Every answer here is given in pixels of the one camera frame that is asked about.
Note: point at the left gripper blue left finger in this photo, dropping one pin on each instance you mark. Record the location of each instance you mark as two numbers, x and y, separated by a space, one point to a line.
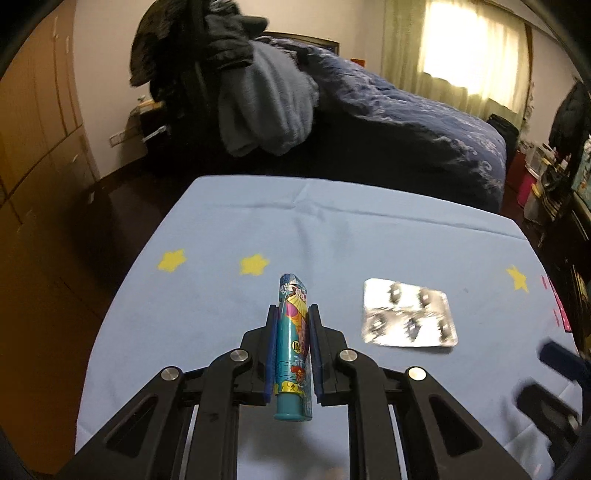
270 341

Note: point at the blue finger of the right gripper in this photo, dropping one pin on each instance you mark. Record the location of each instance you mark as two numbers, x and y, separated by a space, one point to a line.
563 361

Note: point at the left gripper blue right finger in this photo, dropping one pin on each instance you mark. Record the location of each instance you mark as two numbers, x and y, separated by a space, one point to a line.
315 325

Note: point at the colourful teal tube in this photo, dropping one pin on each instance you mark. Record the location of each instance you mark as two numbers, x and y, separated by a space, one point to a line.
292 371

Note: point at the silver pill blister pack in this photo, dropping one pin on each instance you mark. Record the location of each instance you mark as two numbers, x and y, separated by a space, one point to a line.
402 315

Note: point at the dark wooden dresser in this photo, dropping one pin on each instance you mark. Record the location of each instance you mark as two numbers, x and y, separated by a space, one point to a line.
565 250

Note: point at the light blue star tablecloth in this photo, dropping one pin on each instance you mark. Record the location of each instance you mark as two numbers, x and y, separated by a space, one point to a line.
212 268

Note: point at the red pink storage boxes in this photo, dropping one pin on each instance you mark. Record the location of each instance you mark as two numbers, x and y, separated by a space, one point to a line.
523 171

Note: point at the wooden wardrobe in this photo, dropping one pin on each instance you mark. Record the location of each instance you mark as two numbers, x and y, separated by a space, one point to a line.
51 306

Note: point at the black suitcase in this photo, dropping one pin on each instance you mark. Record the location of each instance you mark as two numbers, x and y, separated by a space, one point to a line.
508 131

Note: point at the hanging dark jackets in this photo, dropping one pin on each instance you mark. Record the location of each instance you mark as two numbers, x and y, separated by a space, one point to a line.
571 125

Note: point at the bed with blue duvet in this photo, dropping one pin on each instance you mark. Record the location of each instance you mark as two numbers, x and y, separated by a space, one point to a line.
367 131

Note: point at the light blue fleece blanket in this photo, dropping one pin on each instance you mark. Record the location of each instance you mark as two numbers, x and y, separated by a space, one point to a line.
267 105

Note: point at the dark bedside table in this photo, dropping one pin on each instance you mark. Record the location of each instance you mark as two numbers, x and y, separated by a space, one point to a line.
151 123

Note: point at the dark clothes pile on chair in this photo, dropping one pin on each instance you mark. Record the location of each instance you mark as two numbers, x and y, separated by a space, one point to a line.
180 50

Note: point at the green window curtain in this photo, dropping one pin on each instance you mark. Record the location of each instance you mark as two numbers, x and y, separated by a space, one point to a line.
471 55

